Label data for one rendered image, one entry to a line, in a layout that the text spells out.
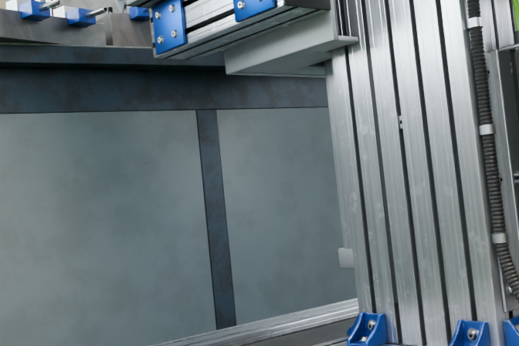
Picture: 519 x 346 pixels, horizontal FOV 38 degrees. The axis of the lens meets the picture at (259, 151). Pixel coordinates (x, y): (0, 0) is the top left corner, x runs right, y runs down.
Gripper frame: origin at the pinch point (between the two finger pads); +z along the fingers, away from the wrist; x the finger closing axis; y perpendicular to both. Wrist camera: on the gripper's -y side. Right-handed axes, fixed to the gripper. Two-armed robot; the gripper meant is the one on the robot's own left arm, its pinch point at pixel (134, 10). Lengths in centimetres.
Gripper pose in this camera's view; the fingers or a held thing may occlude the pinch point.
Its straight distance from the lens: 173.5
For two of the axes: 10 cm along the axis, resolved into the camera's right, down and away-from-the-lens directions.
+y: 5.5, -1.1, -8.3
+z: 1.0, 9.9, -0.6
